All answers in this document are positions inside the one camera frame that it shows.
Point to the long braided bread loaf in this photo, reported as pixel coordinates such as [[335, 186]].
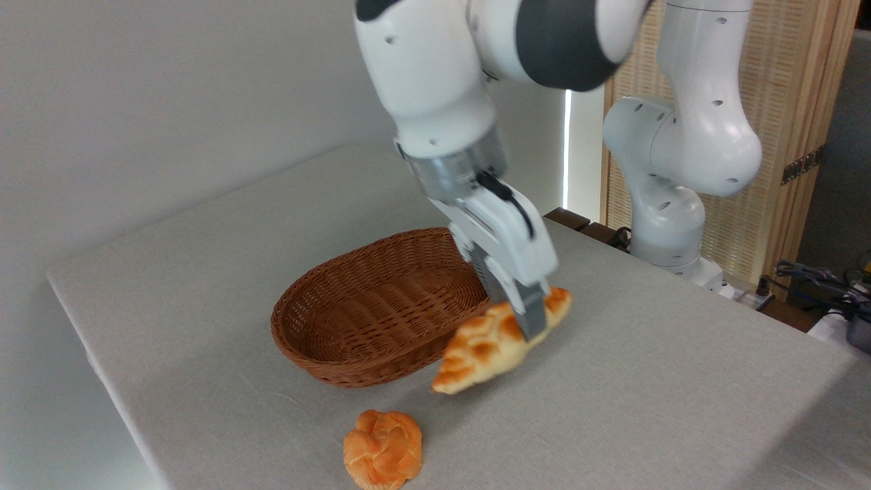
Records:
[[476, 347]]

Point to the round knotted bread roll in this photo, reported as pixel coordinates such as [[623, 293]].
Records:
[[381, 449]]

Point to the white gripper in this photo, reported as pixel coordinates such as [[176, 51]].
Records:
[[517, 238]]

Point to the white power strip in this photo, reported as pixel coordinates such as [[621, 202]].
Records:
[[747, 297]]

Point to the brown oval wicker basket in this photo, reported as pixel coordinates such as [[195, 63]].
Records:
[[354, 306]]

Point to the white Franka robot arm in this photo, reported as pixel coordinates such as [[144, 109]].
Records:
[[435, 68]]

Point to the wooden slatted folding screen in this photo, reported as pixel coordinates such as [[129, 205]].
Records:
[[796, 82]]

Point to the grey tablecloth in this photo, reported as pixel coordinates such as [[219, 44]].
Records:
[[646, 395]]

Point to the dark brown wooden furniture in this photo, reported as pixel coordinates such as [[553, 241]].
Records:
[[568, 218]]

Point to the dark metal screen hinge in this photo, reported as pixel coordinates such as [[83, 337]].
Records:
[[801, 165]]

